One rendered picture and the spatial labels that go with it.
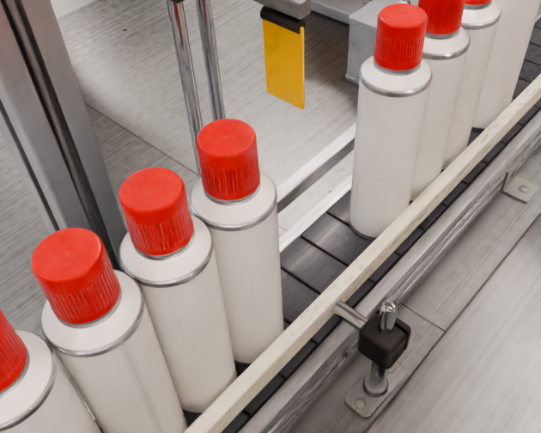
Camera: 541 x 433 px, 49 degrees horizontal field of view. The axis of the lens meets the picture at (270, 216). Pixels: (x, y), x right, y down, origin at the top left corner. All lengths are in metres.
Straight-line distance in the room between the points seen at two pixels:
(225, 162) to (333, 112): 0.45
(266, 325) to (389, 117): 0.17
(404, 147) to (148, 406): 0.26
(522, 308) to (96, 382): 0.34
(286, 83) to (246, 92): 0.43
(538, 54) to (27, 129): 0.61
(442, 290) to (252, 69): 0.42
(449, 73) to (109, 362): 0.33
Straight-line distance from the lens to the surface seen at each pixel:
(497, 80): 0.63
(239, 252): 0.36
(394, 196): 0.50
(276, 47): 0.36
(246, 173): 0.33
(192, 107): 0.42
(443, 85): 0.50
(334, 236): 0.54
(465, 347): 0.49
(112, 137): 0.76
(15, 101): 0.39
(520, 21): 0.60
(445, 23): 0.48
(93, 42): 0.96
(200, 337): 0.37
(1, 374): 0.29
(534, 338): 0.51
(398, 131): 0.46
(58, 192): 0.44
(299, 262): 0.52
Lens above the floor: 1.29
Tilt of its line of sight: 47 degrees down
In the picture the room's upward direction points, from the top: 4 degrees counter-clockwise
